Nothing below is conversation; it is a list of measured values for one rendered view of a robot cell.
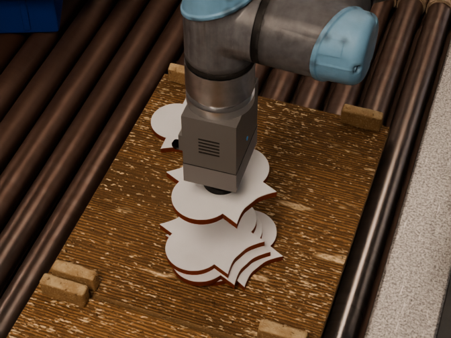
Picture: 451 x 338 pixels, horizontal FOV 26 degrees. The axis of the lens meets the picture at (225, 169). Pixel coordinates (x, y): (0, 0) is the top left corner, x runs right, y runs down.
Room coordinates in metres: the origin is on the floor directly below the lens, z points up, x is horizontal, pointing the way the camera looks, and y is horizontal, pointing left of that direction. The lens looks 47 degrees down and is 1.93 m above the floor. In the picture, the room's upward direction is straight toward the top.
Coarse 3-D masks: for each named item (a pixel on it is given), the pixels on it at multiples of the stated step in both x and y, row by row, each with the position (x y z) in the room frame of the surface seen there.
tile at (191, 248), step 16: (160, 224) 0.79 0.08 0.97; (176, 224) 0.79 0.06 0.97; (192, 224) 0.79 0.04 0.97; (208, 224) 0.79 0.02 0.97; (224, 224) 0.79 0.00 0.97; (240, 224) 0.79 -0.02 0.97; (176, 240) 0.77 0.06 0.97; (192, 240) 0.77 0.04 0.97; (208, 240) 0.77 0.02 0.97; (224, 240) 0.77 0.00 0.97; (240, 240) 0.77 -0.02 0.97; (256, 240) 0.77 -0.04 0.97; (176, 256) 0.74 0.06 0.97; (192, 256) 0.74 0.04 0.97; (208, 256) 0.74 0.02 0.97; (224, 256) 0.74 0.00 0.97; (240, 256) 0.75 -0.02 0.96; (192, 272) 0.72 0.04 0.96; (224, 272) 0.72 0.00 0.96
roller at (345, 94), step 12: (396, 0) 1.33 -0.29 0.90; (372, 12) 1.28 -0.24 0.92; (384, 12) 1.29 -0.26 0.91; (384, 24) 1.27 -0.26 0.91; (372, 60) 1.18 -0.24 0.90; (336, 84) 1.12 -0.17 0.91; (360, 84) 1.12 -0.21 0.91; (336, 96) 1.08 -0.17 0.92; (348, 96) 1.08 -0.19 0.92; (336, 108) 1.05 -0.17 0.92
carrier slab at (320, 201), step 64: (320, 128) 1.00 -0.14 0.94; (384, 128) 1.00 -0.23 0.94; (128, 192) 0.87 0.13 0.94; (320, 192) 0.87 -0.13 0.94; (64, 256) 0.76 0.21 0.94; (128, 256) 0.76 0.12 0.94; (320, 256) 0.76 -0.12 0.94; (192, 320) 0.67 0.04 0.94; (256, 320) 0.67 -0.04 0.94; (320, 320) 0.67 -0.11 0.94
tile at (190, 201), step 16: (256, 160) 0.81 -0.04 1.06; (176, 176) 0.79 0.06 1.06; (256, 176) 0.79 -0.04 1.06; (176, 192) 0.76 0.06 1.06; (192, 192) 0.76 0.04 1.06; (208, 192) 0.76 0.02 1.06; (240, 192) 0.76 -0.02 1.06; (256, 192) 0.76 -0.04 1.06; (272, 192) 0.76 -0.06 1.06; (176, 208) 0.74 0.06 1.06; (192, 208) 0.74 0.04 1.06; (208, 208) 0.74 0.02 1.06; (224, 208) 0.74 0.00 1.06; (240, 208) 0.74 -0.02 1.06
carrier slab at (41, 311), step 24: (24, 312) 0.68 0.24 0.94; (48, 312) 0.68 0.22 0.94; (72, 312) 0.68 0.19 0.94; (96, 312) 0.68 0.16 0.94; (120, 312) 0.68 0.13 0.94; (24, 336) 0.64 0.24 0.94; (48, 336) 0.64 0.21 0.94; (72, 336) 0.64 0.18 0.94; (96, 336) 0.64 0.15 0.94; (120, 336) 0.64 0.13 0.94; (144, 336) 0.64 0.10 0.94; (168, 336) 0.64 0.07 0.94; (192, 336) 0.64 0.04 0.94
